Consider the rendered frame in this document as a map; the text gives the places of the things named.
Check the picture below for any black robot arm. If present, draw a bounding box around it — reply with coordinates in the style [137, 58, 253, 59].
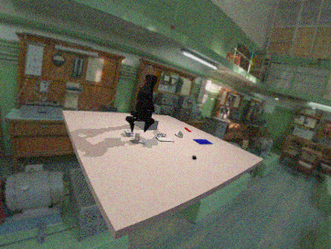
[131, 74, 157, 118]

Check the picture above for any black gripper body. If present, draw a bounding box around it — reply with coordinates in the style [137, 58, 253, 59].
[125, 110, 155, 124]

